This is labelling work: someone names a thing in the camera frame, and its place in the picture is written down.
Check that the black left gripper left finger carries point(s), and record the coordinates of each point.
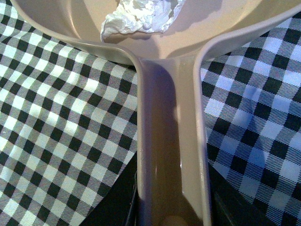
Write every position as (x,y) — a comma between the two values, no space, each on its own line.
(118,206)

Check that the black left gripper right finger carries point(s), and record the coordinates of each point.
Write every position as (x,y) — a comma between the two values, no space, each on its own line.
(229,207)

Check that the beige plastic dustpan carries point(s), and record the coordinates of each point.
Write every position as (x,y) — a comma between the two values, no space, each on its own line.
(173,180)

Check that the white tissue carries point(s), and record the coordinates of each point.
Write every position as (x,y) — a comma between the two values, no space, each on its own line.
(147,16)

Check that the black white checkered bedsheet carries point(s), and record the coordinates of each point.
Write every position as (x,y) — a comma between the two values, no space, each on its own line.
(68,124)

